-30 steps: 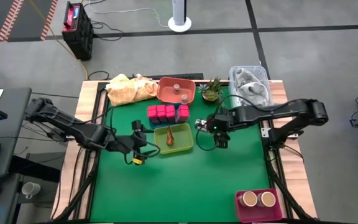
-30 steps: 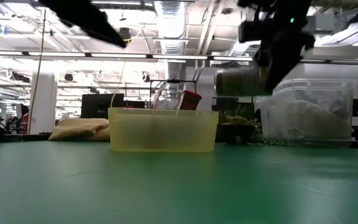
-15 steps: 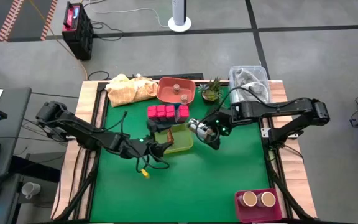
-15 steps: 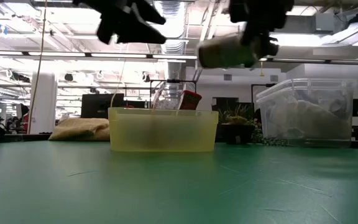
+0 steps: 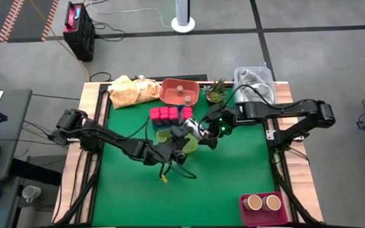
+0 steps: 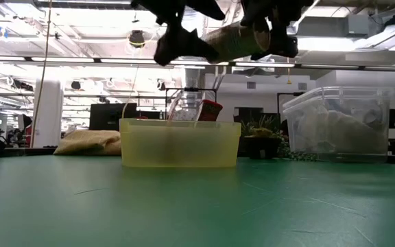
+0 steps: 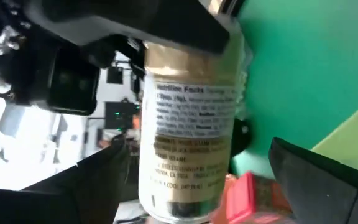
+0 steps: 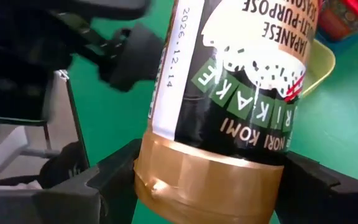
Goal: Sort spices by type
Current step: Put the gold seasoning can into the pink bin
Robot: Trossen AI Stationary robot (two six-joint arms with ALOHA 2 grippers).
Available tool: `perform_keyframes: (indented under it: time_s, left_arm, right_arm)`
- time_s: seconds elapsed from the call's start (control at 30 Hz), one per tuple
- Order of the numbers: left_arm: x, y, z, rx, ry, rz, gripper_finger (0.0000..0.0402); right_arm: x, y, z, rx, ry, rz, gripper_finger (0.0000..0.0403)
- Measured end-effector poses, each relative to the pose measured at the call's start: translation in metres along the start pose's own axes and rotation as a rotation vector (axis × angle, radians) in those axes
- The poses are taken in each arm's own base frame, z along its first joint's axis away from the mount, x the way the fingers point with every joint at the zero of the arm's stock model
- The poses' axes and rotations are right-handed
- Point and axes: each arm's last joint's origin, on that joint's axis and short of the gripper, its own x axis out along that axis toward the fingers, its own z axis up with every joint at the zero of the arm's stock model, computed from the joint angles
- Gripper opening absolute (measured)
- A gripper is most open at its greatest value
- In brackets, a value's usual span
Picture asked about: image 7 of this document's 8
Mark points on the yellow green plastic bin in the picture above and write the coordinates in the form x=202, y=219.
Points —
x=353, y=140

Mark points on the smoked paprika tin red lid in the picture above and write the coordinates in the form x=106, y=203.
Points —
x=244, y=199

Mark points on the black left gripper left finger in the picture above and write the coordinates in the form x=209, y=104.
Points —
x=57, y=202

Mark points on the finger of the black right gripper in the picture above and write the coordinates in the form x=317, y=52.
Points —
x=151, y=18

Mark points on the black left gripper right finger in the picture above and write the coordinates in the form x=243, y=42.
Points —
x=322, y=193

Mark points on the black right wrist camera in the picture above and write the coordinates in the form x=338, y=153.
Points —
x=73, y=84

